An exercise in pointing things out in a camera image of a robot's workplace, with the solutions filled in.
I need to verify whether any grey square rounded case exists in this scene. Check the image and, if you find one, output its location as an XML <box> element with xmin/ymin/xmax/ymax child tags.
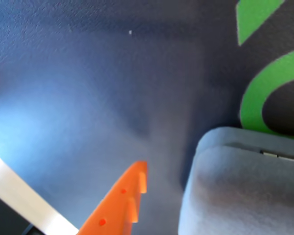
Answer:
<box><xmin>177</xmin><ymin>126</ymin><xmax>294</xmax><ymax>235</ymax></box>

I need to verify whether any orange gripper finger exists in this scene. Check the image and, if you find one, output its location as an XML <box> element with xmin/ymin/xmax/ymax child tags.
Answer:
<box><xmin>77</xmin><ymin>160</ymin><xmax>148</xmax><ymax>235</ymax></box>

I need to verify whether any dark mat with WOWROBO print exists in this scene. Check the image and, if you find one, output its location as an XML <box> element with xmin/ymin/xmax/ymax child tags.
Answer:
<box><xmin>0</xmin><ymin>0</ymin><xmax>294</xmax><ymax>235</ymax></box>

